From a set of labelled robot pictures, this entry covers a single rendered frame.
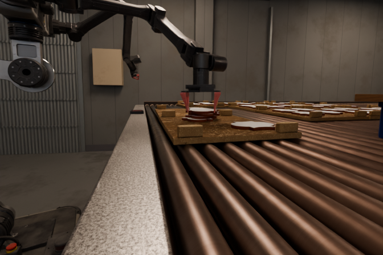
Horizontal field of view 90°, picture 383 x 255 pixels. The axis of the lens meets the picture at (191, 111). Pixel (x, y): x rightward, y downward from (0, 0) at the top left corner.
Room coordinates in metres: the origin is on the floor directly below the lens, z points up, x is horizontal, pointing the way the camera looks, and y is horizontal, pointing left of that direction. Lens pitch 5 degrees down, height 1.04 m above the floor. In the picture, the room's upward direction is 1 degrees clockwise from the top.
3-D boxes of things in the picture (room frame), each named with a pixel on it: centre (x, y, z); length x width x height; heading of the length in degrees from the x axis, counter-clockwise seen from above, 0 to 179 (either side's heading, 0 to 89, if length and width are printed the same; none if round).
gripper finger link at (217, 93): (0.69, -0.07, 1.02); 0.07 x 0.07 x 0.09; 80
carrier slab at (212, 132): (0.67, -0.08, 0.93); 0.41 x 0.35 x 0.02; 14
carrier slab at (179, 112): (1.07, 0.02, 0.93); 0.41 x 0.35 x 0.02; 13
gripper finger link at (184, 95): (0.70, 0.00, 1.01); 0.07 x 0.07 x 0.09; 80
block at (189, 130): (0.44, 0.00, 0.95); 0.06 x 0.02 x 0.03; 104
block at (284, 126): (0.51, -0.26, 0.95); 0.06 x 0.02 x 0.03; 104
